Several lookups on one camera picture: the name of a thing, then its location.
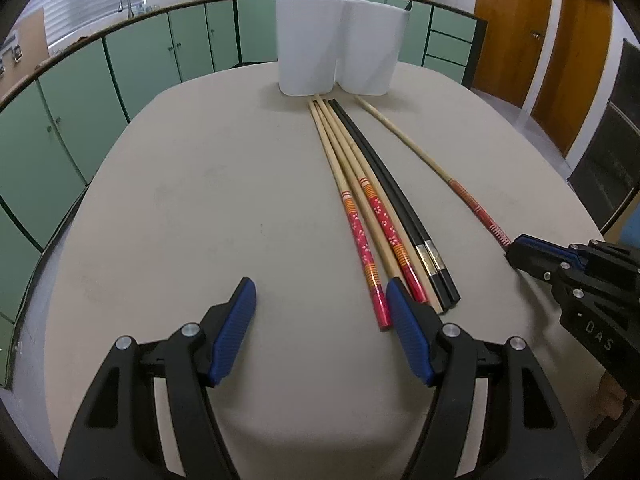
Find red-patterned chopstick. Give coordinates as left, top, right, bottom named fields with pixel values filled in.
left=307, top=101, right=392, bottom=330
left=312, top=94, right=430, bottom=304
left=354, top=96, right=512, bottom=250

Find black chopstick one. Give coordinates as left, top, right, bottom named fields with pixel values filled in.
left=330, top=97, right=461, bottom=306

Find black chopstick two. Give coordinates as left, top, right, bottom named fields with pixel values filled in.
left=324, top=98, right=452, bottom=310

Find plain wooden chopstick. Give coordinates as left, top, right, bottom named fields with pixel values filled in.
left=320, top=100, right=442, bottom=313

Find kitchen faucet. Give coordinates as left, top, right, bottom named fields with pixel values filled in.
left=118, top=0, right=134, bottom=20

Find right hand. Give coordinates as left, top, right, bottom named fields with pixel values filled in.
left=594, top=372, right=628, bottom=422

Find black cabinet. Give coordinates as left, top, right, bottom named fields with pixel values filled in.
left=568, top=41, right=639, bottom=233

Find right wooden door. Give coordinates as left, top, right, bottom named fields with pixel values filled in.
left=533, top=0, right=613, bottom=155

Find wooden door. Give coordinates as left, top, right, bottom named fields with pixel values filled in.
left=533, top=0, right=613, bottom=155
left=473, top=0, right=552, bottom=107

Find left wooden door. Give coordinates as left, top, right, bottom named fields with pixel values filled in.
left=473, top=0, right=552, bottom=107

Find white utensil holder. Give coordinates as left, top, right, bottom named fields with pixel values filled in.
left=276, top=0, right=410, bottom=98

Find lower green cabinets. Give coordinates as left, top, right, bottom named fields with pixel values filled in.
left=0, top=0, right=490, bottom=391

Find brown board with device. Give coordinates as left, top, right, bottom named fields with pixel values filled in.
left=0, top=8, right=49, bottom=99

